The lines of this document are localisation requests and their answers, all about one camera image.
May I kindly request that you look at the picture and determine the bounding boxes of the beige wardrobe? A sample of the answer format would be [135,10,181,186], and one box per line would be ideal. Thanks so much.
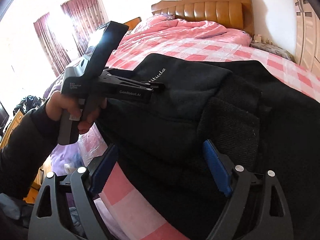
[294,0,319,76]

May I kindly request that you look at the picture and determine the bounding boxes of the pink quilt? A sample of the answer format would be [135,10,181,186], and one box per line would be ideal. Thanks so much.
[113,14,252,54]

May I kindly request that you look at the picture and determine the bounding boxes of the wooden nightstand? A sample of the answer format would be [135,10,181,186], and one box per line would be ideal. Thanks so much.
[124,17,142,30]

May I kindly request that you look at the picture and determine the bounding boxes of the brown leather wooden headboard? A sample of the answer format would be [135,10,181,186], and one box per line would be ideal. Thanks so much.
[151,0,254,36]

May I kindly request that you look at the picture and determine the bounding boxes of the patterned pillow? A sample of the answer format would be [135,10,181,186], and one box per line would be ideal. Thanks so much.
[250,41,296,62]

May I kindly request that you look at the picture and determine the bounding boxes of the black pants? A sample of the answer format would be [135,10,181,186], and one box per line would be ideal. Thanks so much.
[98,54,319,239]

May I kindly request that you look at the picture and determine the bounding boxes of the left forearm black sleeve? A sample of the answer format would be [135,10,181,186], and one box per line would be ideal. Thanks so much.
[1,105,60,199]

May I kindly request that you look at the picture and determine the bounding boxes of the dark blue clothes pile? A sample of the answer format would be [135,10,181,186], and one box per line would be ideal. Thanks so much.
[13,95,44,115]

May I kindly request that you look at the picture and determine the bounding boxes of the dark red curtain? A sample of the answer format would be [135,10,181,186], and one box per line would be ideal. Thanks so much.
[34,0,107,76]

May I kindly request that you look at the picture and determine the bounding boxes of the left hand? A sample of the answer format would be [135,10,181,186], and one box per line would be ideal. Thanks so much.
[45,91,107,134]

